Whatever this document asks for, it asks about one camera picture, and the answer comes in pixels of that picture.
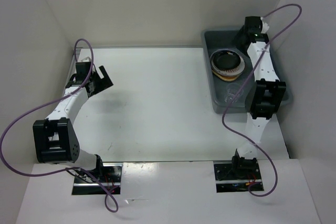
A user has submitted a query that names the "orange patterned round plate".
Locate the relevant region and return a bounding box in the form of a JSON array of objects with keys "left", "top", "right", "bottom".
[{"left": 209, "top": 49, "right": 245, "bottom": 76}]

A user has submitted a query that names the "black round plate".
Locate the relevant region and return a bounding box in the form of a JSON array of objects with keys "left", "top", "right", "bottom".
[{"left": 212, "top": 50, "right": 241, "bottom": 71}]

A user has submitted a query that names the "woven bamboo pattern tray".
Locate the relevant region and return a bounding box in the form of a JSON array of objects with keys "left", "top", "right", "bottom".
[{"left": 212, "top": 70, "right": 240, "bottom": 82}]

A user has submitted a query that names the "clear plastic cup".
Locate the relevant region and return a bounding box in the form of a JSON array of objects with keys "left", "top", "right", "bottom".
[{"left": 224, "top": 83, "right": 245, "bottom": 103}]

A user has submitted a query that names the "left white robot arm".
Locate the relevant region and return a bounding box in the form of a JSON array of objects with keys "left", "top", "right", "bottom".
[{"left": 33, "top": 61, "right": 113, "bottom": 182}]

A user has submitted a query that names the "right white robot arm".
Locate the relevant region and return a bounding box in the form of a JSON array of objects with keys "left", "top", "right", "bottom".
[{"left": 230, "top": 16, "right": 286, "bottom": 178}]

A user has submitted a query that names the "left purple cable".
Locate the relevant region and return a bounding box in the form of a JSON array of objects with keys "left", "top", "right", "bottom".
[{"left": 0, "top": 38, "right": 119, "bottom": 212}]

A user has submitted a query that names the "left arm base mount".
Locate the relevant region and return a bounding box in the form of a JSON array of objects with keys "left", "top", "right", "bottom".
[{"left": 69, "top": 162, "right": 123, "bottom": 196}]

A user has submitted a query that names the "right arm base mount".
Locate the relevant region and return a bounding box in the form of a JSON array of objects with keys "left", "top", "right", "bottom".
[{"left": 213, "top": 151, "right": 264, "bottom": 193}]

